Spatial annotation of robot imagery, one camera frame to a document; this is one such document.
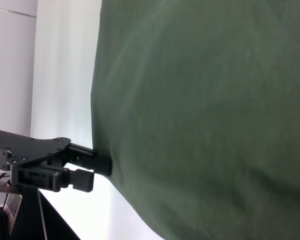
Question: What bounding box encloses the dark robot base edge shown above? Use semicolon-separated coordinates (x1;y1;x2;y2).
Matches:
0;187;81;240

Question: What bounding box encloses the grey ribbed panel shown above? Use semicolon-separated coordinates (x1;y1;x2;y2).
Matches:
3;192;24;235

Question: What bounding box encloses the dark green FREE print t-shirt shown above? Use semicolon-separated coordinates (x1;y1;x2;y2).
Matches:
90;0;300;240

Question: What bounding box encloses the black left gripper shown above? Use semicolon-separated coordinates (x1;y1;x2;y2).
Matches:
0;129;113;193

